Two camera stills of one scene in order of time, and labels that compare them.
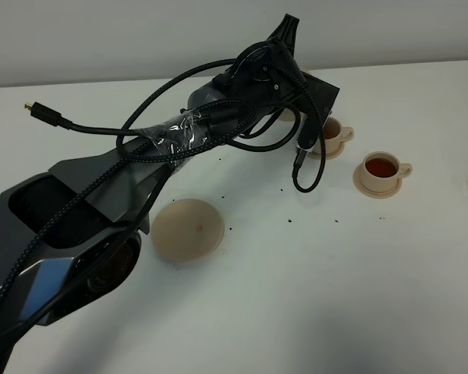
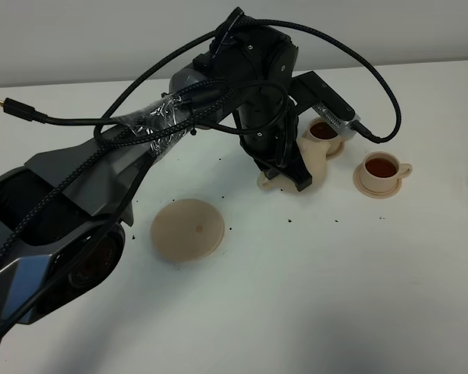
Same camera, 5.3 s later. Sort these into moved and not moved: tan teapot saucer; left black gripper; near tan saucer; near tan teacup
Moved: left black gripper
Not moved: near tan saucer; tan teapot saucer; near tan teacup
